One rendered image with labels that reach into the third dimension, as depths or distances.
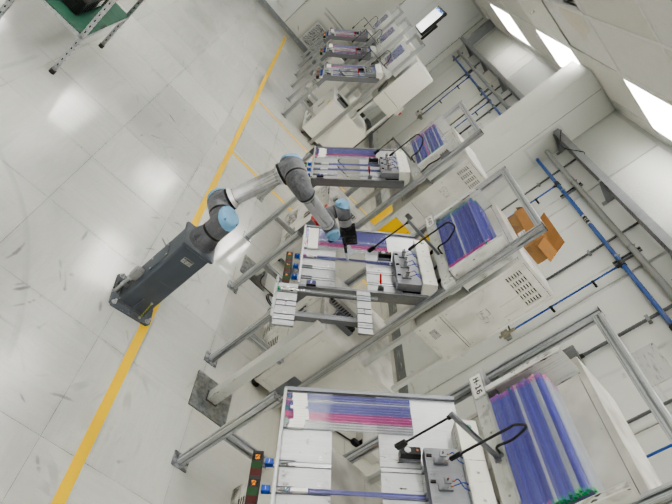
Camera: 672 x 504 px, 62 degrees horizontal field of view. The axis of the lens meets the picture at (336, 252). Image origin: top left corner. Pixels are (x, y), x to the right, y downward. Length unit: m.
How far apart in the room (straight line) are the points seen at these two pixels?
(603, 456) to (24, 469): 2.05
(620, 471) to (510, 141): 4.54
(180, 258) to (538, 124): 4.34
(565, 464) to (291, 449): 0.95
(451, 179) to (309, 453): 2.70
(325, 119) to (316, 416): 5.63
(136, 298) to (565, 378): 2.07
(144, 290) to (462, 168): 2.47
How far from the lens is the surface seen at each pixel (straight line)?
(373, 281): 3.14
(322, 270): 3.17
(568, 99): 6.28
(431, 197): 4.40
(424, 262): 3.24
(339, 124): 7.54
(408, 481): 2.18
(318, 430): 2.28
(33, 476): 2.48
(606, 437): 2.23
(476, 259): 2.97
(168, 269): 2.94
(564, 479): 1.99
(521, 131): 6.23
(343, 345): 3.28
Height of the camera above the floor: 2.00
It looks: 20 degrees down
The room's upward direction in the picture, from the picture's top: 53 degrees clockwise
